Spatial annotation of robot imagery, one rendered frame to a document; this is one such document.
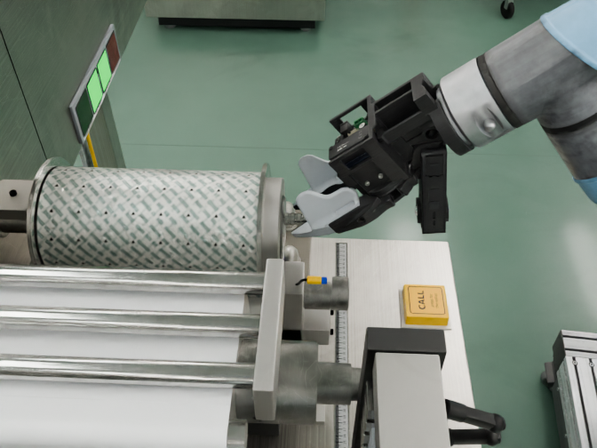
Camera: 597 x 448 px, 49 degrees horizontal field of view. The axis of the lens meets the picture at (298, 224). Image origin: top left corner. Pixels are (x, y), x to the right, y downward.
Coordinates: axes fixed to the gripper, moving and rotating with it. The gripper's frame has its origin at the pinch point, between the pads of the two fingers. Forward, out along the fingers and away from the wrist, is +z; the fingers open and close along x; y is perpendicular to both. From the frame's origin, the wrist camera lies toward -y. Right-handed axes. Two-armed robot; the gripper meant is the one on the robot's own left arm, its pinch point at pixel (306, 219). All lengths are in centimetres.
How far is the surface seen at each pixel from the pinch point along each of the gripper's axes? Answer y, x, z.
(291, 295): -4.4, 5.4, 5.6
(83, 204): 17.8, 2.3, 16.0
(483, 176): -142, -156, 29
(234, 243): 5.6, 4.9, 5.2
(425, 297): -39.3, -17.2, 7.2
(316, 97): -97, -210, 83
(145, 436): 17.7, 34.2, -4.2
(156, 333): 19.0, 28.1, -4.7
